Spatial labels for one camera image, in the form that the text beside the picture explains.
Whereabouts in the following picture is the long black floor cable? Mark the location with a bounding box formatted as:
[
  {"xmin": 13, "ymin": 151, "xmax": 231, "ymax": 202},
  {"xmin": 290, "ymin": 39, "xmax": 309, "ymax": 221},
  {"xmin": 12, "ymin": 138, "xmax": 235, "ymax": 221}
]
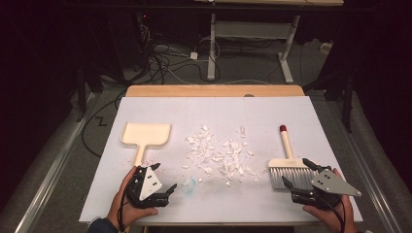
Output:
[{"xmin": 81, "ymin": 91, "xmax": 128, "ymax": 159}]

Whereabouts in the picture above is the black metal stand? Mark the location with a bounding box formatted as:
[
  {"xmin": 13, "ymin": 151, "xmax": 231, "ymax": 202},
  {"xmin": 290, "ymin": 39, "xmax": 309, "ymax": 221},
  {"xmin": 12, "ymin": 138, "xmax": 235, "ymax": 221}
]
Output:
[
  {"xmin": 304, "ymin": 62, "xmax": 358, "ymax": 134},
  {"xmin": 75, "ymin": 62, "xmax": 105, "ymax": 123}
]

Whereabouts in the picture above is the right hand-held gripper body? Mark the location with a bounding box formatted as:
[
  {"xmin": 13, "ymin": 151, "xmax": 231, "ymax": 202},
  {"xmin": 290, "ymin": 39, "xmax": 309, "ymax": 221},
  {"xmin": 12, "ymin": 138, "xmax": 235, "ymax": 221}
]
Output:
[{"xmin": 291, "ymin": 166, "xmax": 362, "ymax": 211}]

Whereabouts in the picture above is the pile of white paper scraps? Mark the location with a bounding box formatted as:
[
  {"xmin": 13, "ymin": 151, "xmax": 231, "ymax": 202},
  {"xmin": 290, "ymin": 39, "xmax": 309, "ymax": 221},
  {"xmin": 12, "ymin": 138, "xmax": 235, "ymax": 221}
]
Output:
[{"xmin": 181, "ymin": 125, "xmax": 262, "ymax": 187}]

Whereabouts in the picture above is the aluminium rail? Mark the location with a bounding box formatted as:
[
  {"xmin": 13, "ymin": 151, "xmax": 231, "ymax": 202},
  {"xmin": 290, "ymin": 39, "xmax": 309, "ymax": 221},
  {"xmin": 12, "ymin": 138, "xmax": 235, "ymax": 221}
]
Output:
[
  {"xmin": 326, "ymin": 96, "xmax": 403, "ymax": 233},
  {"xmin": 14, "ymin": 92, "xmax": 99, "ymax": 233}
]

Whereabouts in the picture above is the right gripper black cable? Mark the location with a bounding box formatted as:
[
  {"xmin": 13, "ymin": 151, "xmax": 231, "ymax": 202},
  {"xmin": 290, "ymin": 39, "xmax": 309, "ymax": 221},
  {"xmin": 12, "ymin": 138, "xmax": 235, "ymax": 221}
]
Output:
[{"xmin": 319, "ymin": 193, "xmax": 347, "ymax": 233}]

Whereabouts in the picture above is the white foam board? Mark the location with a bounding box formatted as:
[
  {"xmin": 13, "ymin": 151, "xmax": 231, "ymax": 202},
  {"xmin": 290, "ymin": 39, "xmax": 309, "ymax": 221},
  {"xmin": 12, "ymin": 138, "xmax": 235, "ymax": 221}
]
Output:
[{"xmin": 79, "ymin": 95, "xmax": 363, "ymax": 224}]

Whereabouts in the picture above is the wooden table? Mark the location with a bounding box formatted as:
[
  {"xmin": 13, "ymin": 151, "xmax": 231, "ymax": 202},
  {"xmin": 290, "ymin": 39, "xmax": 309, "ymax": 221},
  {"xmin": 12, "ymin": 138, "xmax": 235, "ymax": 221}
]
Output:
[{"xmin": 124, "ymin": 84, "xmax": 326, "ymax": 227}]

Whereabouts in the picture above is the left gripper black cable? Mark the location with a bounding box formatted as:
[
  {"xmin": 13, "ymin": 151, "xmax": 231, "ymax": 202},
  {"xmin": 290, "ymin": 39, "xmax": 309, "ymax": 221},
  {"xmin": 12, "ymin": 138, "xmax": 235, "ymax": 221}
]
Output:
[{"xmin": 117, "ymin": 181, "xmax": 131, "ymax": 233}]

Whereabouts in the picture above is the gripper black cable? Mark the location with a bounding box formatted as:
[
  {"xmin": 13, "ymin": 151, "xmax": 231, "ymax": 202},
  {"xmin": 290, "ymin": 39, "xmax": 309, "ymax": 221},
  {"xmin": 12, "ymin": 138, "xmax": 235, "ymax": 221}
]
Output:
[
  {"xmin": 117, "ymin": 181, "xmax": 131, "ymax": 233},
  {"xmin": 319, "ymin": 193, "xmax": 347, "ymax": 233}
]

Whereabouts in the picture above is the person's left hand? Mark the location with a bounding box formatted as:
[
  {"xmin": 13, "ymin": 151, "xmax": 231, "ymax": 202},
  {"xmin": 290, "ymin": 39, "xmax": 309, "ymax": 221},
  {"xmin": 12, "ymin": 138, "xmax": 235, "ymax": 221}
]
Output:
[{"xmin": 106, "ymin": 166, "xmax": 159, "ymax": 231}]

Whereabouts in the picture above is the cream brush with red tip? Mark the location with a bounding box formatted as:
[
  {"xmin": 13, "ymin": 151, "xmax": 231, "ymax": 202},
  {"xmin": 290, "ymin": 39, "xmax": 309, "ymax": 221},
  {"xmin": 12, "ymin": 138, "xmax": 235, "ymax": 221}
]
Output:
[{"xmin": 267, "ymin": 124, "xmax": 321, "ymax": 192}]

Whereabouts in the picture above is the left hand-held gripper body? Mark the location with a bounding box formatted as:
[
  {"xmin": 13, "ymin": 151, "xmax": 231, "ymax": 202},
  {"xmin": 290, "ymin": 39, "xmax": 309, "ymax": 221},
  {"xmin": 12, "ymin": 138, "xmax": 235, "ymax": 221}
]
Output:
[{"xmin": 125, "ymin": 164, "xmax": 171, "ymax": 210}]

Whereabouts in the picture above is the tangle of black floor cables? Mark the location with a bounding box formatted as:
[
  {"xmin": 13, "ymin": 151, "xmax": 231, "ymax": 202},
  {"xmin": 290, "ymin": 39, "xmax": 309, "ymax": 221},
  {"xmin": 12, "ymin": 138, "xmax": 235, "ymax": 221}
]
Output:
[{"xmin": 135, "ymin": 22, "xmax": 222, "ymax": 85}]

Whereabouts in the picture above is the cream dustpan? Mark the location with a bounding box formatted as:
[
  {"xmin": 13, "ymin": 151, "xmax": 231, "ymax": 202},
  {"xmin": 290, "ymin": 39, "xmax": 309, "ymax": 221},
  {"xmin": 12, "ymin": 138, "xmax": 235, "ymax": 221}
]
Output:
[{"xmin": 120, "ymin": 121, "xmax": 172, "ymax": 168}]

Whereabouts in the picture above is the white metal frame desk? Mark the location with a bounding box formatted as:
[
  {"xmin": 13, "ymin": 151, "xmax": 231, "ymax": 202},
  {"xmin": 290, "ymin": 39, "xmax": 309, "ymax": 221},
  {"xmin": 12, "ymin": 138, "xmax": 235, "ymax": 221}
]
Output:
[{"xmin": 193, "ymin": 0, "xmax": 345, "ymax": 84}]

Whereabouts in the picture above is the person's right hand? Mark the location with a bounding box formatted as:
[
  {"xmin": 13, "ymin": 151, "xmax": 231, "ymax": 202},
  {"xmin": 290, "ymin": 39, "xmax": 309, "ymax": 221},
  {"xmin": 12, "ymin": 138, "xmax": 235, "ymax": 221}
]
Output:
[{"xmin": 301, "ymin": 168, "xmax": 361, "ymax": 233}]

